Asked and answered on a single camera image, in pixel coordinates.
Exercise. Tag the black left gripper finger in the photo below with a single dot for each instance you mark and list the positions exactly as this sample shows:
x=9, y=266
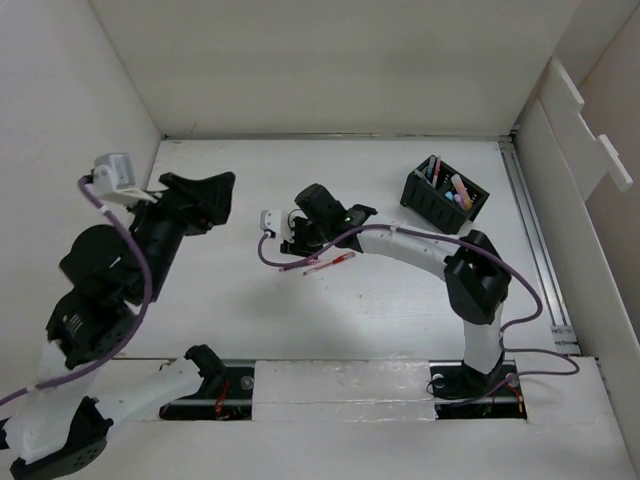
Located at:
x=192, y=188
x=219, y=197

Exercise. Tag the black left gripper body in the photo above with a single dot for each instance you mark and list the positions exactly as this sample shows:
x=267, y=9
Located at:
x=169, y=218

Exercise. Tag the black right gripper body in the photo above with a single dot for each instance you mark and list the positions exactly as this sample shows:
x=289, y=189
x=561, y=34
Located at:
x=305, y=237

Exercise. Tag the dark red clear pen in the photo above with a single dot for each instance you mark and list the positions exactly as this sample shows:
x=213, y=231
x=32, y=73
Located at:
x=304, y=263

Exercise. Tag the green clear pen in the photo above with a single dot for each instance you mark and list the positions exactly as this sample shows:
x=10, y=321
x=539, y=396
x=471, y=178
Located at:
x=420, y=174

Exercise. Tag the purple highlighter marker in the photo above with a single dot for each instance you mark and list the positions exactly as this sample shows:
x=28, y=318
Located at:
x=458, y=183

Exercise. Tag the orange yellow highlighter marker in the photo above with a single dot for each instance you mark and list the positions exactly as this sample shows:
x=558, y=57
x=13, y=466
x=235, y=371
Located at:
x=465, y=200

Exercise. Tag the blue clear gel pen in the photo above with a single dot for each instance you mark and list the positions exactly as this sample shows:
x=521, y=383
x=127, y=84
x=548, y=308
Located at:
x=430, y=168

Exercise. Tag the pink clear gel pen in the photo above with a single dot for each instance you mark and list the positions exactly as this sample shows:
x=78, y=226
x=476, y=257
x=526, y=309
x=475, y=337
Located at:
x=436, y=172

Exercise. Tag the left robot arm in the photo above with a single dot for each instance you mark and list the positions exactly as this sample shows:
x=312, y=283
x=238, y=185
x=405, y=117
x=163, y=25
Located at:
x=116, y=272

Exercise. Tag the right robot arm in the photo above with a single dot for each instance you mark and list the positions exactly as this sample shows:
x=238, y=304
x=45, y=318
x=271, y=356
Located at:
x=476, y=287

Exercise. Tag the red capped gel pen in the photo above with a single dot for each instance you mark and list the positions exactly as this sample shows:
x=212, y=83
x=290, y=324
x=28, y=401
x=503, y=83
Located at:
x=318, y=265

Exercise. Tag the black slotted pen holder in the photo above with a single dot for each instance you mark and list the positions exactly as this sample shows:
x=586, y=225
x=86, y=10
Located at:
x=431, y=204

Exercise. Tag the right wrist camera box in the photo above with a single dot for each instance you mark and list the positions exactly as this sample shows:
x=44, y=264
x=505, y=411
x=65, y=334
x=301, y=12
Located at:
x=273, y=222

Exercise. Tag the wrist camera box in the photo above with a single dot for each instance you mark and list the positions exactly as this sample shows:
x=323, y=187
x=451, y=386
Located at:
x=273, y=222
x=113, y=180

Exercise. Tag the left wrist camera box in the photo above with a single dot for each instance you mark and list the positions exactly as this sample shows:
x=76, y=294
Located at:
x=113, y=180

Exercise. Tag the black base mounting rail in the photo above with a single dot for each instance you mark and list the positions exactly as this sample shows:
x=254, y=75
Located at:
x=344, y=391

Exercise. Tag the aluminium rail right edge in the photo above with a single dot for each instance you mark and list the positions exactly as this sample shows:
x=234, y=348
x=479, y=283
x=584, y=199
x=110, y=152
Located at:
x=560, y=324

